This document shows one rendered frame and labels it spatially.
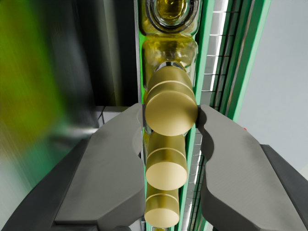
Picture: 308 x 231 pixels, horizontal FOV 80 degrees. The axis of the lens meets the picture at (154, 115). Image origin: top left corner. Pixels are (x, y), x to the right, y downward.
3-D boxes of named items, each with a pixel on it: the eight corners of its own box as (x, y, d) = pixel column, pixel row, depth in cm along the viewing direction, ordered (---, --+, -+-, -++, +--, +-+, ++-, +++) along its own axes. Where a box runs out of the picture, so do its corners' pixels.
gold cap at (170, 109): (147, 65, 14) (140, 88, 11) (193, 66, 14) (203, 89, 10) (148, 106, 16) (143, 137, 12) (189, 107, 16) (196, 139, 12)
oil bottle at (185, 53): (152, 22, 34) (137, 45, 16) (183, 22, 34) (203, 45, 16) (152, 53, 37) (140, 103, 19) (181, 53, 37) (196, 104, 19)
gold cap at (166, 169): (148, 125, 17) (143, 160, 14) (186, 127, 17) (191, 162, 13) (148, 154, 19) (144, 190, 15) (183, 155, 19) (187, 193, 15)
